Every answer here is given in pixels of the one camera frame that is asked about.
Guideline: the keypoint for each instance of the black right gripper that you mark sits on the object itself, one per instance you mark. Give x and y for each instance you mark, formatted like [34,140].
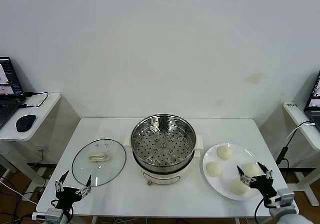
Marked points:
[265,187]

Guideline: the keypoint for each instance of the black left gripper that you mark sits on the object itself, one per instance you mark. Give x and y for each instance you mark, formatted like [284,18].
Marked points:
[67,196]

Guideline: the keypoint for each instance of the white steamed baozi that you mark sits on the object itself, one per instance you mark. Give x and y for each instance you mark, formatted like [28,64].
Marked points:
[224,153]
[252,169]
[214,169]
[237,187]

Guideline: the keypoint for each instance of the round glass pot lid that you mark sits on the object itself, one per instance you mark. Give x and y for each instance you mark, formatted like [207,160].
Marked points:
[82,164]

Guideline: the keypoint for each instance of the stainless steel steamer basket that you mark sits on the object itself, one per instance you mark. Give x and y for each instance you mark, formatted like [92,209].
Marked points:
[150,138]

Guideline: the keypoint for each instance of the white round plate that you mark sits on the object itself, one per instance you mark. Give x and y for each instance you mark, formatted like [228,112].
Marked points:
[221,185]

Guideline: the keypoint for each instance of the white side table with label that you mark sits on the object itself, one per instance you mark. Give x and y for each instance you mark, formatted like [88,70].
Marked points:
[295,113]

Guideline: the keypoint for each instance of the white side table with mouse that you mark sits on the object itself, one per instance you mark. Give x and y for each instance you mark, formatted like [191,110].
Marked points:
[42,113]

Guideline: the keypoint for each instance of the black computer mouse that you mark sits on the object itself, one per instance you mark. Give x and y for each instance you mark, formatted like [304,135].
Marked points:
[25,123]

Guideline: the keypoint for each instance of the dark laptop without mouse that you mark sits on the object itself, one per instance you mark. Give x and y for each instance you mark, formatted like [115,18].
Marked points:
[315,113]

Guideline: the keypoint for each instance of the cream electric cooking pot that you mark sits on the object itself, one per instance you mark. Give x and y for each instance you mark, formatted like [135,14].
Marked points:
[162,177]

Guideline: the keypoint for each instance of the black laptop with mouse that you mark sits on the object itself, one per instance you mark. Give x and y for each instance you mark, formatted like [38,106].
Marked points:
[7,83]

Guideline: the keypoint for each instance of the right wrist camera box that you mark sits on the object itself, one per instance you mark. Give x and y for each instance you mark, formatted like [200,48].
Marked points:
[286,198]

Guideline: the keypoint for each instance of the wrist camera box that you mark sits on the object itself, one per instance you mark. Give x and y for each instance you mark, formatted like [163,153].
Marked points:
[286,198]
[38,216]

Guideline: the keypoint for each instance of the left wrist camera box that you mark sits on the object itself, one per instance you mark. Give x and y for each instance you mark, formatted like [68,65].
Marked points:
[38,216]

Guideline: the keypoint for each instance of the white wall socket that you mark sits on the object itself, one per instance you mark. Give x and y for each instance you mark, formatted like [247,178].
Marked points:
[42,148]

